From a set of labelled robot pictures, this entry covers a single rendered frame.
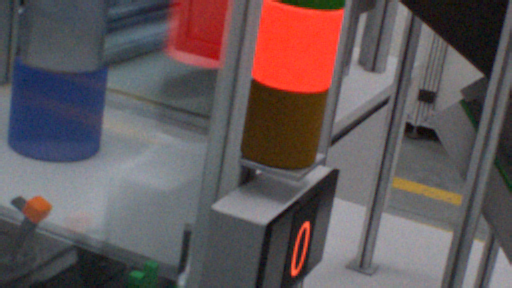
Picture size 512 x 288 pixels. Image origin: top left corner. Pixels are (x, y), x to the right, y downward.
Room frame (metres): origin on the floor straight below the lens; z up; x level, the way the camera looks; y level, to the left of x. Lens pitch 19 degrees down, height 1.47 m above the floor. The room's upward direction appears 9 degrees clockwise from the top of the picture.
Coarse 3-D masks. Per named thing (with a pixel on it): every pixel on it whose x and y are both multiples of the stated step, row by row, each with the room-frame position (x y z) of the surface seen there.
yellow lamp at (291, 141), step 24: (264, 96) 0.57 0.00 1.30; (288, 96) 0.56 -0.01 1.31; (312, 96) 0.57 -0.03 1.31; (264, 120) 0.57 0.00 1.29; (288, 120) 0.56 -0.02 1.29; (312, 120) 0.57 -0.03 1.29; (264, 144) 0.57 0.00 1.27; (288, 144) 0.56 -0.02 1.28; (312, 144) 0.57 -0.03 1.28; (288, 168) 0.57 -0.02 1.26
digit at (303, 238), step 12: (312, 204) 0.59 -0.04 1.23; (300, 216) 0.57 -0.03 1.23; (312, 216) 0.59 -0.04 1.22; (300, 228) 0.57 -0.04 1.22; (312, 228) 0.60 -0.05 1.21; (300, 240) 0.58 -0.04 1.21; (288, 252) 0.56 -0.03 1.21; (300, 252) 0.58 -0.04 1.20; (288, 264) 0.56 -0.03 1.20; (300, 264) 0.59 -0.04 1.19; (288, 276) 0.57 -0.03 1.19; (300, 276) 0.59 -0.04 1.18
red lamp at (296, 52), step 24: (264, 0) 0.58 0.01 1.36; (264, 24) 0.58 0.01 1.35; (288, 24) 0.57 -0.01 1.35; (312, 24) 0.57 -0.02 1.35; (336, 24) 0.58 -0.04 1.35; (264, 48) 0.57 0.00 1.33; (288, 48) 0.56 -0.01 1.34; (312, 48) 0.57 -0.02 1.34; (264, 72) 0.57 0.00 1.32; (288, 72) 0.56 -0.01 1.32; (312, 72) 0.57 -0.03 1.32
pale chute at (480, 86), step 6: (480, 78) 1.11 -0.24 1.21; (486, 78) 1.11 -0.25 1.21; (474, 84) 1.12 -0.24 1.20; (480, 84) 1.11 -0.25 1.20; (486, 84) 1.11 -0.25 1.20; (462, 90) 1.12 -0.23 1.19; (468, 90) 1.12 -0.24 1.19; (474, 90) 1.12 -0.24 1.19; (480, 90) 1.11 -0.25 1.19; (486, 90) 1.11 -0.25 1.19; (468, 96) 1.12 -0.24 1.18; (474, 96) 1.11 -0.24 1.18
